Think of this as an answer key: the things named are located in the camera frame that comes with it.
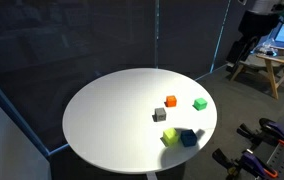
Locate orange block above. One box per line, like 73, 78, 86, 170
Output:
165, 95, 178, 108

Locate lime yellow-green block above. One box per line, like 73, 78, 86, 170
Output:
162, 127, 179, 147

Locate wooden armchair gray cushion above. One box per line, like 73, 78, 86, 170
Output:
229, 45, 284, 100

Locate clear plastic bag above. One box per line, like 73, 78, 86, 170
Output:
255, 37, 279, 57

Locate purple orange spring clamp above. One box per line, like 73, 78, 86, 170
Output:
211, 148, 279, 180
236, 117, 284, 149

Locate green block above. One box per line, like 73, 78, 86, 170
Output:
192, 97, 209, 112

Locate gray block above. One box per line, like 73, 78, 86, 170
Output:
153, 107, 167, 123

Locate blue block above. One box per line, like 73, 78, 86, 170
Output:
180, 129, 198, 148

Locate white table pedestal base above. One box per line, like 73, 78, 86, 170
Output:
146, 171, 159, 180

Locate blue window frame post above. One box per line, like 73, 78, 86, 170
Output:
153, 0, 161, 70
0, 66, 72, 158

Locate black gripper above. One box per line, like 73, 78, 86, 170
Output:
226, 10, 281, 68

